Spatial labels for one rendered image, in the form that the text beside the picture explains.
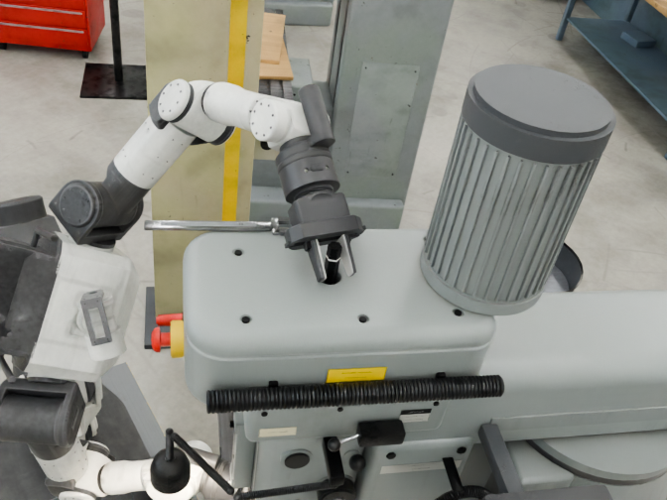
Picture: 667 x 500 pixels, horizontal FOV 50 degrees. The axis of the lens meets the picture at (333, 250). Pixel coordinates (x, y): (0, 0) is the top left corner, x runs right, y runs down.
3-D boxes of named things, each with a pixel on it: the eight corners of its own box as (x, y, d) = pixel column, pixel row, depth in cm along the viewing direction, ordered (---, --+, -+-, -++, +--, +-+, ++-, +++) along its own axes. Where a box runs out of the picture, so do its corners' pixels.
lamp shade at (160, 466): (141, 475, 130) (140, 455, 126) (174, 451, 135) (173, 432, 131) (167, 501, 127) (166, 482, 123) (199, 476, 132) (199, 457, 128)
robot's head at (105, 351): (83, 352, 137) (95, 363, 130) (70, 302, 135) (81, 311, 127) (117, 341, 140) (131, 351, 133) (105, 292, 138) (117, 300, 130)
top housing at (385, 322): (185, 418, 107) (185, 345, 97) (182, 295, 126) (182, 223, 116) (480, 400, 117) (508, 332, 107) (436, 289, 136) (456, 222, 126)
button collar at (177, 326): (171, 366, 114) (170, 340, 110) (171, 337, 118) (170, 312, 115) (184, 365, 114) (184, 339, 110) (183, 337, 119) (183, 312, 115)
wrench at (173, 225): (143, 234, 113) (143, 230, 112) (145, 219, 116) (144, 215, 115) (298, 235, 118) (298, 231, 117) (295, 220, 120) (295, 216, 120)
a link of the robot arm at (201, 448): (213, 512, 153) (164, 496, 154) (231, 474, 162) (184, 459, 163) (218, 476, 147) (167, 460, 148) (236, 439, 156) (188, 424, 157)
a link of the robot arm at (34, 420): (10, 457, 145) (-9, 429, 134) (24, 416, 150) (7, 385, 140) (68, 462, 145) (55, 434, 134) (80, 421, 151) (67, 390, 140)
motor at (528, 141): (439, 319, 107) (498, 134, 86) (406, 234, 122) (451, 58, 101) (562, 315, 111) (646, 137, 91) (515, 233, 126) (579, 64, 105)
